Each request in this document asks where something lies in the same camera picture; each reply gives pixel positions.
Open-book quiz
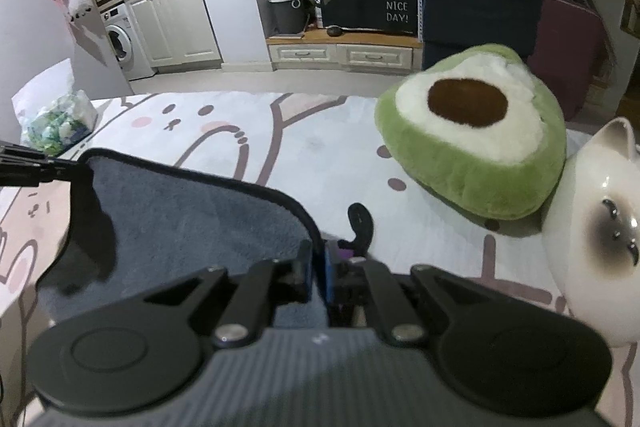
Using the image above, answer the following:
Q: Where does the purple and grey towel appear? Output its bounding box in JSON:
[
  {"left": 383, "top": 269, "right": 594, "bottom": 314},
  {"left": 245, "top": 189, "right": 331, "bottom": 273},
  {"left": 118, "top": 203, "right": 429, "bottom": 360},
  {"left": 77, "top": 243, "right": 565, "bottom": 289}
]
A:
[{"left": 37, "top": 148, "right": 334, "bottom": 329}]

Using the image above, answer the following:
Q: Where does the clear bag of candies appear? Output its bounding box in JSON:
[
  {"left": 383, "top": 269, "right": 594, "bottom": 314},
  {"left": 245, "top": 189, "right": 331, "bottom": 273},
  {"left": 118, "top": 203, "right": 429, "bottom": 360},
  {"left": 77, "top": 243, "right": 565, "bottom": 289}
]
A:
[{"left": 12, "top": 58, "right": 98, "bottom": 156}]

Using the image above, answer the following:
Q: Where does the white washing machine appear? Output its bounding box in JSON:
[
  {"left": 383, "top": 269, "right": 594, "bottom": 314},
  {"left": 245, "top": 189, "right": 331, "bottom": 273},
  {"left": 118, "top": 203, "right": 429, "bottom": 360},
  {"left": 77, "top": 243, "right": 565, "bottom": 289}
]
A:
[{"left": 100, "top": 3, "right": 156, "bottom": 81}]

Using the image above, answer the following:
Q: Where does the white ceramic cat figurine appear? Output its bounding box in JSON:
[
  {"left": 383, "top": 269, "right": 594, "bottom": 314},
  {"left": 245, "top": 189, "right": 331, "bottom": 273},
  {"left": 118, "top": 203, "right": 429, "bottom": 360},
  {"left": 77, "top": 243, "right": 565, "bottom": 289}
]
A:
[{"left": 542, "top": 117, "right": 639, "bottom": 347}]

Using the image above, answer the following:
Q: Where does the white kitchen cabinet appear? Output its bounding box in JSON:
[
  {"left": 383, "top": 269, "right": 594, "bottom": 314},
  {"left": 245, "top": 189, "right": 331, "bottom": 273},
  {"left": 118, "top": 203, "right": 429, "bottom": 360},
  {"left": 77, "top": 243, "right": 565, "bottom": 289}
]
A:
[{"left": 125, "top": 0, "right": 221, "bottom": 68}]

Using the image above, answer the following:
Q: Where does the green avocado plush pillow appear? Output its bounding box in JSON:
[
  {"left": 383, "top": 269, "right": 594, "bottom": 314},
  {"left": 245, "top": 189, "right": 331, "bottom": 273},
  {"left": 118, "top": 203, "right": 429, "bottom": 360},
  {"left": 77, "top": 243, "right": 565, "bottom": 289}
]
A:
[{"left": 374, "top": 43, "right": 566, "bottom": 220}]

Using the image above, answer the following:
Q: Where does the dark grey trash bin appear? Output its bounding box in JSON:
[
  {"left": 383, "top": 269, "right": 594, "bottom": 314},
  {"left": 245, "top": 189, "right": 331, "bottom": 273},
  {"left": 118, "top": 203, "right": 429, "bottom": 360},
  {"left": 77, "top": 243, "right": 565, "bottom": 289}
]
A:
[{"left": 269, "top": 0, "right": 307, "bottom": 35}]

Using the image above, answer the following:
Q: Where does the maroon cushion panel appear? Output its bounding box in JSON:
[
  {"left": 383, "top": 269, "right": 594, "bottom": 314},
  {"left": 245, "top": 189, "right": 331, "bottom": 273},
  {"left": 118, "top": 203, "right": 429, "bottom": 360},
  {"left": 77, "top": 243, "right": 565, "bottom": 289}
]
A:
[{"left": 527, "top": 0, "right": 605, "bottom": 121}]

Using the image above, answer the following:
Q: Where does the white drawer bench wood top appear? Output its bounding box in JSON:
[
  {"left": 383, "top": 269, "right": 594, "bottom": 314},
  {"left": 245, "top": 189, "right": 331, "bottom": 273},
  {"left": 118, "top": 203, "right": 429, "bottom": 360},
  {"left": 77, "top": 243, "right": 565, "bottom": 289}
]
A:
[{"left": 266, "top": 29, "right": 423, "bottom": 75}]

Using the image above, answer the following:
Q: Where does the dark navy chair back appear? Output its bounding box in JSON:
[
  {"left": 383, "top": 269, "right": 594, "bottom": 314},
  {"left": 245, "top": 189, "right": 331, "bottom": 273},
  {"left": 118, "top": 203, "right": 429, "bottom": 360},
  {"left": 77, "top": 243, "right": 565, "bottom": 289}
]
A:
[{"left": 422, "top": 0, "right": 542, "bottom": 69}]

